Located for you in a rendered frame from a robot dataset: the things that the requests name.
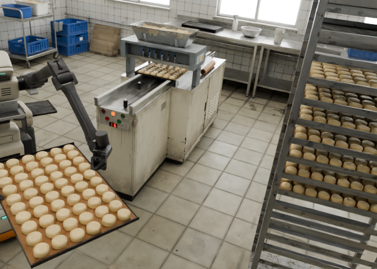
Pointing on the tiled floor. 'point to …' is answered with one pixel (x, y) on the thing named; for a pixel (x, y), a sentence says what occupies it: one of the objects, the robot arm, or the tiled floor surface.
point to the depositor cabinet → (190, 110)
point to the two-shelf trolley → (31, 32)
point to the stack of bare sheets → (41, 108)
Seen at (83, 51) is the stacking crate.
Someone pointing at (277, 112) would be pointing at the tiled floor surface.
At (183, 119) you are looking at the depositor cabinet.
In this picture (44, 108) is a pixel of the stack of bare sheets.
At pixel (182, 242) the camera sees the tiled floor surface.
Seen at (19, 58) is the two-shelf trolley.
